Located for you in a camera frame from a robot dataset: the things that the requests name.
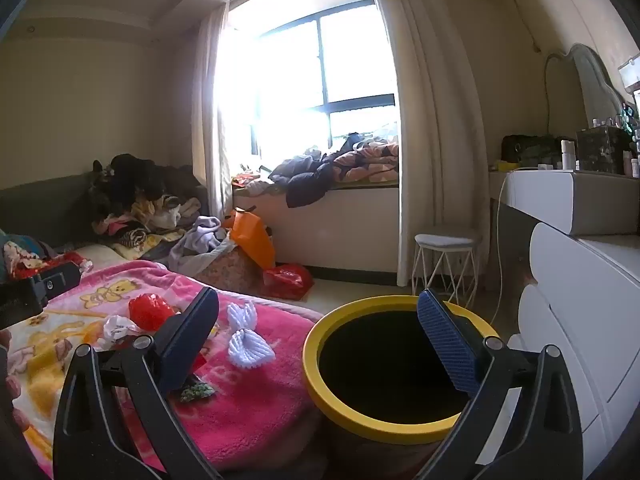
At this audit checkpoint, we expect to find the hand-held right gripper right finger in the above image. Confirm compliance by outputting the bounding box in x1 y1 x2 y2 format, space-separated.
416 288 583 480

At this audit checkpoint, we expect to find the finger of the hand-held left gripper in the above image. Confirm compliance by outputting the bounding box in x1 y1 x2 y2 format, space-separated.
31 264 82 307

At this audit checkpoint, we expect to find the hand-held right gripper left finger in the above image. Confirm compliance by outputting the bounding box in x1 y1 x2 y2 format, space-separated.
52 286 223 480

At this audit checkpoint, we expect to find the yellow rimmed trash bin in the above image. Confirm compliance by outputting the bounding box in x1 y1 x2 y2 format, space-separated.
301 296 501 480

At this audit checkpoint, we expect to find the red printed cloth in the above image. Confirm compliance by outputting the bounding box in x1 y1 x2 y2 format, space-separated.
5 242 93 281

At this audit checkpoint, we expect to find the red plastic wrapper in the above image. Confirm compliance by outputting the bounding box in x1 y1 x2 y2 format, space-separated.
128 292 183 331

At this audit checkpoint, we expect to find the teal printed cloth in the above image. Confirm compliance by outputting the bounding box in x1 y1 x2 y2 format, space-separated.
0 230 46 261

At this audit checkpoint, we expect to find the white knitted bow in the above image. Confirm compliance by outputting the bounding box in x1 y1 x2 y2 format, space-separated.
226 302 277 371

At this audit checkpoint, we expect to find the small green scrap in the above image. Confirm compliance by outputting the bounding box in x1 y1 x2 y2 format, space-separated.
180 381 215 403

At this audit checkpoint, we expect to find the floral fabric basket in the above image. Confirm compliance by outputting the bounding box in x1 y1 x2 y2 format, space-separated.
197 245 266 297

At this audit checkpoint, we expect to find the grey headboard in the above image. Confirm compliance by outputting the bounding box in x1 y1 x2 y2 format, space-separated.
0 162 116 256

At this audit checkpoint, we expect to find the white crumpled paper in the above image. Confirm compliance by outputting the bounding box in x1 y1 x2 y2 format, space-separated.
95 315 143 353

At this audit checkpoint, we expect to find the light purple garment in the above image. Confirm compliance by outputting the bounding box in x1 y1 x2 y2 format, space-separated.
167 216 236 273

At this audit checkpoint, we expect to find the pink printed blanket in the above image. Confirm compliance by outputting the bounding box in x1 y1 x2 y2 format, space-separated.
0 260 326 480

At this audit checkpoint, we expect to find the red plastic bag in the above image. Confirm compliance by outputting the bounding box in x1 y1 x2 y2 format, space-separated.
262 262 316 302

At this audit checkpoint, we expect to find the orange bag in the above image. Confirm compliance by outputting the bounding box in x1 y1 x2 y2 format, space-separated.
222 207 277 270

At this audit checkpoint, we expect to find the pile of dark clothes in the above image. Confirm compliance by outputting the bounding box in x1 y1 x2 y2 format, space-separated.
87 155 208 246

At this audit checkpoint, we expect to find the white drawer cabinet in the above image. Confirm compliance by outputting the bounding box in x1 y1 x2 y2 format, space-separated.
500 220 640 480

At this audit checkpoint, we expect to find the white vanity desk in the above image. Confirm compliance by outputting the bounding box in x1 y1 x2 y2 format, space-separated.
487 167 640 236

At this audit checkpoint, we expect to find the wide cream curtain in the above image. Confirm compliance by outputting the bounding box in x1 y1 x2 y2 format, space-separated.
362 0 493 288

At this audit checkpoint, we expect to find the dark blue jacket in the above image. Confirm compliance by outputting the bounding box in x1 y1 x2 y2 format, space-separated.
270 152 346 209

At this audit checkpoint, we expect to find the orange printed quilt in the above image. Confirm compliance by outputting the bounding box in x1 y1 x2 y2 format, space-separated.
330 137 401 183

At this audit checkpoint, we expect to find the black bag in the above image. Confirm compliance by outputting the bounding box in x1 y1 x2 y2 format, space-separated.
501 134 563 165

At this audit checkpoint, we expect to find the narrow cream curtain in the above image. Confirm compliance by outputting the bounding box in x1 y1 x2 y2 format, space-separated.
192 2 236 221

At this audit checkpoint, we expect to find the dark patterned box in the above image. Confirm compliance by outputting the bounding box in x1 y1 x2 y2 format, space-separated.
576 126 632 176

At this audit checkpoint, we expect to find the wavy edged mirror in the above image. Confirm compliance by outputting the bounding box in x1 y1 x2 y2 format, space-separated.
545 42 633 133

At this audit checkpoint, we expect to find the white wire stool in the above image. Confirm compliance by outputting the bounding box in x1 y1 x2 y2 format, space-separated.
412 232 483 308

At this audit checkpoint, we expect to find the white cable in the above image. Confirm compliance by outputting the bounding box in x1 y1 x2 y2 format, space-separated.
487 170 516 326

